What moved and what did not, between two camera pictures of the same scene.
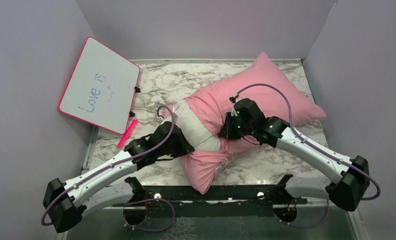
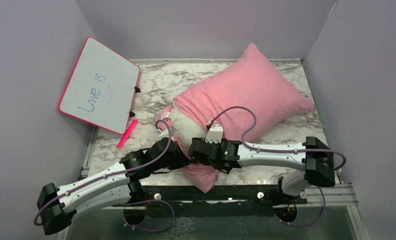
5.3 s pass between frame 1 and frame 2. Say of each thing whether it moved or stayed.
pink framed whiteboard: stayed
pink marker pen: stayed
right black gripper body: moved
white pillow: moved
